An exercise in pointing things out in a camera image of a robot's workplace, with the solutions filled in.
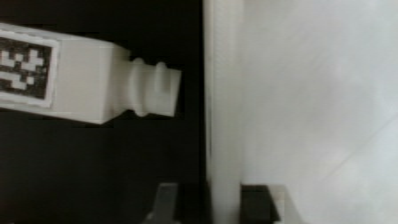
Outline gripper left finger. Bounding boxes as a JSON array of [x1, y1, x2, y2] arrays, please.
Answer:
[[143, 183, 180, 224]]

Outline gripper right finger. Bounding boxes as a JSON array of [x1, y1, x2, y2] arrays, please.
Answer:
[[240, 185, 281, 224]]

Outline white square tabletop tray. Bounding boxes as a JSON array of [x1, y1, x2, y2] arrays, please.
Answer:
[[205, 0, 398, 224]]

